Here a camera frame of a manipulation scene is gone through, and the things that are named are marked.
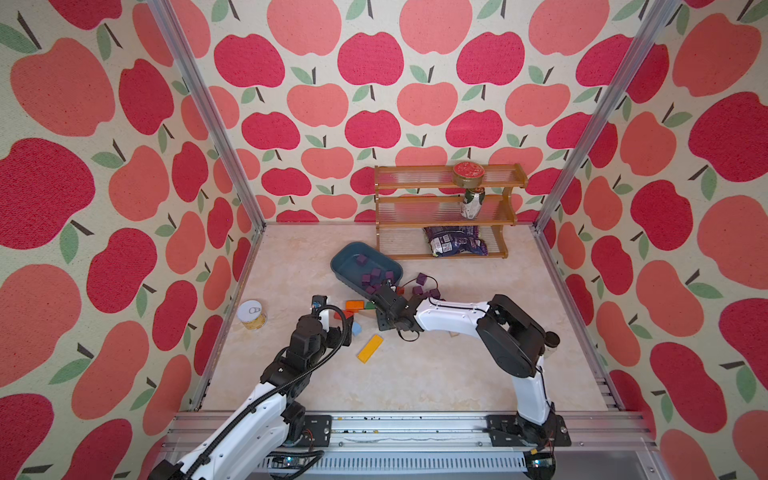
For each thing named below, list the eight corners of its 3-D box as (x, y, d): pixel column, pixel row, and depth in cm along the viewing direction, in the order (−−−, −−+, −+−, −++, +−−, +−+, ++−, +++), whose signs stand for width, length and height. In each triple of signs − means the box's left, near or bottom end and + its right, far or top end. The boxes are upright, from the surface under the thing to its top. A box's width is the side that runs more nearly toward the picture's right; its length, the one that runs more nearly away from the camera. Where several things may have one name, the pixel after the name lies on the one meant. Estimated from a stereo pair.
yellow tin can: (240, 330, 94) (232, 321, 89) (247, 308, 99) (240, 299, 94) (263, 330, 94) (257, 321, 89) (269, 308, 99) (264, 299, 94)
